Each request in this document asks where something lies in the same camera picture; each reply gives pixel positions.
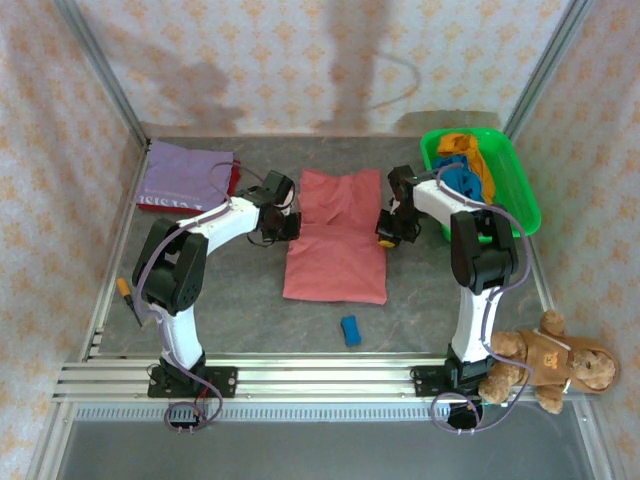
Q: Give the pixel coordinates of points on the blue t-shirt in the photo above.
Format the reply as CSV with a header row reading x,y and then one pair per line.
x,y
462,180

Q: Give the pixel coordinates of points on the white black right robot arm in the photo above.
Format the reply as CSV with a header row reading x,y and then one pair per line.
x,y
480,255

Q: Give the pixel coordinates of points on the purple folded t-shirt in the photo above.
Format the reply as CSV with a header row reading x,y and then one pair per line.
x,y
180,170

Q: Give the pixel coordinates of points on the orange t-shirt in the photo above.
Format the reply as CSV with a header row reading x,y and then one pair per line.
x,y
457,142

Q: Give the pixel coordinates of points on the brown teddy bear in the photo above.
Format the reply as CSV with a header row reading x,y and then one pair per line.
x,y
550,357

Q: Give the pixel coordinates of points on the small blue sponge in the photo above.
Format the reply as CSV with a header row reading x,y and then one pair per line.
x,y
351,331

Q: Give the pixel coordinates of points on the aluminium mounting rail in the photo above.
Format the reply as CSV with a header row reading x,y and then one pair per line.
x,y
325,375

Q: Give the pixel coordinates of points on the dark red folded t-shirt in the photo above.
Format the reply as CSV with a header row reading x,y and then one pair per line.
x,y
235,180

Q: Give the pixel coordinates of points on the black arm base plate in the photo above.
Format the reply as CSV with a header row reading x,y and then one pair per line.
x,y
425,382
225,382

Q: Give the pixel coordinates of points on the green plastic basket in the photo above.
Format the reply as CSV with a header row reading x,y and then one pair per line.
x,y
515,190

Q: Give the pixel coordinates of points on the aluminium frame post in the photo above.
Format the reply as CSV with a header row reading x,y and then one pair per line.
x,y
540,75
107,75

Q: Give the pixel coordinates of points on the salmon red t-shirt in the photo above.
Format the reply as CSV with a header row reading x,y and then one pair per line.
x,y
335,260

